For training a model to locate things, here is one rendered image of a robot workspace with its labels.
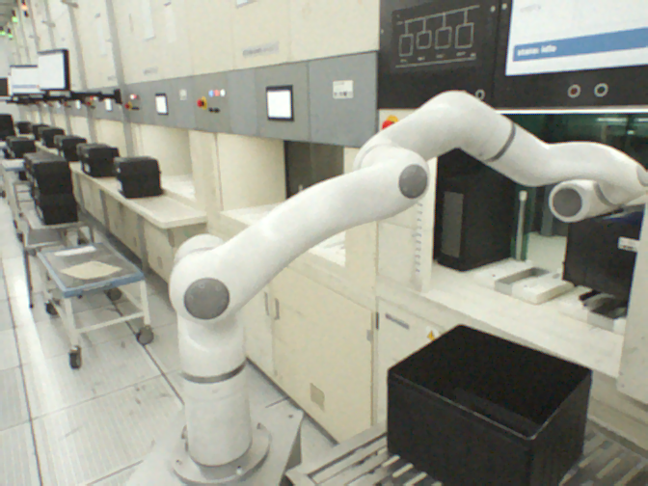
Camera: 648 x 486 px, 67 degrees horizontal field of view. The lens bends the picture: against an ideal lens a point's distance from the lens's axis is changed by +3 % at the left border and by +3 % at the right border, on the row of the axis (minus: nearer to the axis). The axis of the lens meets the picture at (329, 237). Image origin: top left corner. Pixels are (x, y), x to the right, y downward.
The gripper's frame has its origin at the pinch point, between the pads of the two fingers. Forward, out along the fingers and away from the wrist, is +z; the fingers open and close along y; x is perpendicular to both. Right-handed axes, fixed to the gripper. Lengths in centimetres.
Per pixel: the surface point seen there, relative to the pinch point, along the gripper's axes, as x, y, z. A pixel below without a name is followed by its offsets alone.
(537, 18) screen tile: 35.8, -12.2, -30.1
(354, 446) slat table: -45, -12, -78
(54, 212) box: -67, -397, -92
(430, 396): -29, 2, -71
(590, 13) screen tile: 35.3, -1.7, -30.0
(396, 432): -40, -5, -72
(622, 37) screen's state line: 30.4, 4.5, -29.9
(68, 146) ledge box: -26, -553, -55
